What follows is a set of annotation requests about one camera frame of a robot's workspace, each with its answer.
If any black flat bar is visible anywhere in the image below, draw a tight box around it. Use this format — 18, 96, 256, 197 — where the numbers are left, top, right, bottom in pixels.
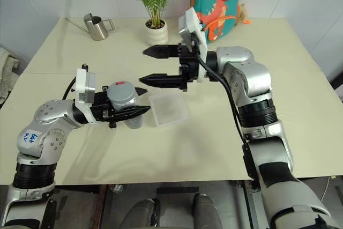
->
156, 186, 200, 195

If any brown plush keychain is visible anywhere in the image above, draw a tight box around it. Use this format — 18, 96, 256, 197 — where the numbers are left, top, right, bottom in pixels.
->
236, 3, 251, 25

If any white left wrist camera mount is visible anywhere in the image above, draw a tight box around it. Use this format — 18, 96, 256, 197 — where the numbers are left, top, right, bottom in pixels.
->
74, 68, 96, 124

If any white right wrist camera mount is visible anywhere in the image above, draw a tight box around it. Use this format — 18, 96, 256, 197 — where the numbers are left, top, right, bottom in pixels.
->
178, 6, 208, 84

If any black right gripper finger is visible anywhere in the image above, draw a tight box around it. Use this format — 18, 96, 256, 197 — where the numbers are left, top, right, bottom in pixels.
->
143, 44, 180, 60
138, 73, 181, 89

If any black object at room edge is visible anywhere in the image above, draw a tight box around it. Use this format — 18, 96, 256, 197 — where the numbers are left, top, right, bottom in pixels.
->
330, 71, 343, 92

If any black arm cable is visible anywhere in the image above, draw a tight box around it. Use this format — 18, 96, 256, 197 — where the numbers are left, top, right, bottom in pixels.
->
193, 50, 249, 147
62, 75, 79, 101

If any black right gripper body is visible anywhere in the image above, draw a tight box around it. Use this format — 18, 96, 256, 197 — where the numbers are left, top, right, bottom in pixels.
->
176, 42, 202, 92

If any translucent white plastic box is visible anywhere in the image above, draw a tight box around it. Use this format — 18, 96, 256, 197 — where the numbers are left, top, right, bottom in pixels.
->
148, 93, 190, 127

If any stainless steel watering can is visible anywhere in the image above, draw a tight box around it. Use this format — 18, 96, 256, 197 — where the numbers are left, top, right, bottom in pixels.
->
65, 12, 116, 42

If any white ribbed plant pot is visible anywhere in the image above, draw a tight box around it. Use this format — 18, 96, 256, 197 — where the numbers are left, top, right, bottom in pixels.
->
145, 19, 169, 47

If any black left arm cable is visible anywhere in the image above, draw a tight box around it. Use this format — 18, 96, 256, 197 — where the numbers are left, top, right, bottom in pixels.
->
62, 75, 79, 101

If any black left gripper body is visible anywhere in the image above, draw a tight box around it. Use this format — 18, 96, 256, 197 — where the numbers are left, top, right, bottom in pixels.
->
90, 91, 116, 129

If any grey jar lid red mark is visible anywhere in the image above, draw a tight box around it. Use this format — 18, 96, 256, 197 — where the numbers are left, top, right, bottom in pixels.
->
107, 80, 138, 108

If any dark rounded shape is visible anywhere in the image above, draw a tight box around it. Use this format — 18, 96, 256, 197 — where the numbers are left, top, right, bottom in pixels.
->
192, 193, 225, 229
125, 197, 162, 229

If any grey white cloth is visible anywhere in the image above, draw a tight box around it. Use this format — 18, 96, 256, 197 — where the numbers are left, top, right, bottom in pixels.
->
0, 47, 20, 104

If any teal dinosaur backpack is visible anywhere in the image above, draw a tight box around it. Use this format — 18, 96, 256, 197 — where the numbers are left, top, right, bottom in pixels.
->
190, 0, 242, 43

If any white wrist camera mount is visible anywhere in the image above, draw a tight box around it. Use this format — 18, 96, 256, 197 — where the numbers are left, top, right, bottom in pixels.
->
178, 6, 208, 84
74, 68, 96, 124

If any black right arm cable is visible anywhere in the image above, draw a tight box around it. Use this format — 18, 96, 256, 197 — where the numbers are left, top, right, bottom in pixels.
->
193, 50, 249, 147

